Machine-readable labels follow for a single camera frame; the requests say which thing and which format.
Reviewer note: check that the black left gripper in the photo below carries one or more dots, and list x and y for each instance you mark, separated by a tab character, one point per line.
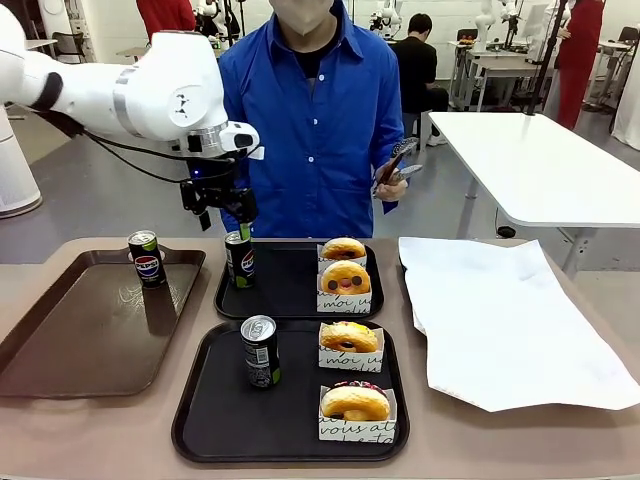
215	182

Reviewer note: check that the black Pepsi can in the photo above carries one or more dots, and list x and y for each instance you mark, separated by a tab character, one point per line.
146	262
261	355
240	265

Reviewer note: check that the chocolate donut with nuts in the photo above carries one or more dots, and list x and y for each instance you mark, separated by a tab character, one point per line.
342	247

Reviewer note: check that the doughnut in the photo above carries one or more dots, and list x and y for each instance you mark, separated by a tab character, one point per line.
357	430
345	302
350	361

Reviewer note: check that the yellow sprinkled donut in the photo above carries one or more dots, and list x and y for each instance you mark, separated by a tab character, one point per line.
350	337

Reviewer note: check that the metal serving tongs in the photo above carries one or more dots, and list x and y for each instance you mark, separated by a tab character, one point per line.
404	148

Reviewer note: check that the chocolate donut pink sprinkles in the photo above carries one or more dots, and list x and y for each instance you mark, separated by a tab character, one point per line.
355	402

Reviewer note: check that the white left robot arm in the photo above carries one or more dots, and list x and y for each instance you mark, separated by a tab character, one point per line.
150	85

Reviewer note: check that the person's left forearm blue sleeve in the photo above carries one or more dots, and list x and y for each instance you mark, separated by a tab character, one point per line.
392	140

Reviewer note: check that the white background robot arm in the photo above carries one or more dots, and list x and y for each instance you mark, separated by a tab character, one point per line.
484	25
387	15
206	15

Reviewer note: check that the person's left hand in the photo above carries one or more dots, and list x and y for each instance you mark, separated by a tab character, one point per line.
392	186

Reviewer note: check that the black serving tray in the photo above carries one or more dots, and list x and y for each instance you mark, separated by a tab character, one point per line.
285	280
225	415

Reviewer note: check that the person in blue shirt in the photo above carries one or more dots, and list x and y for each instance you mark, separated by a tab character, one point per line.
310	150

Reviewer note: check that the brown serving tray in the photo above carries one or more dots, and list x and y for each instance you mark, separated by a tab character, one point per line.
90	325

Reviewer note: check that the person in red top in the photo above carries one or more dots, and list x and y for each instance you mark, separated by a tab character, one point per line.
165	15

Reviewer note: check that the gray office chair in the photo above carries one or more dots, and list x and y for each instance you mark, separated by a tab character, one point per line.
70	45

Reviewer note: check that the seated person black shirt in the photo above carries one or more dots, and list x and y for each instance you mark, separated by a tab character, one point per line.
417	65

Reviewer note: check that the white paper sheet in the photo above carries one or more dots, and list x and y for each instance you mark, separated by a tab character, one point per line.
500	320

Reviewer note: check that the gray background workbench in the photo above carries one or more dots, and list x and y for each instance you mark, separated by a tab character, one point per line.
500	65

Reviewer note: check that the white table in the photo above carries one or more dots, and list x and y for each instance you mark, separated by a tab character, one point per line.
540	165

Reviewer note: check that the thick black pole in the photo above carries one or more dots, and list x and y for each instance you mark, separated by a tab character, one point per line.
547	60

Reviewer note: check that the person in red apron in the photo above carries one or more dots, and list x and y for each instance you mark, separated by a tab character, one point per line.
580	55

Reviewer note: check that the white cylinder pedestal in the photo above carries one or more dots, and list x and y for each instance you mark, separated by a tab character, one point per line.
15	175

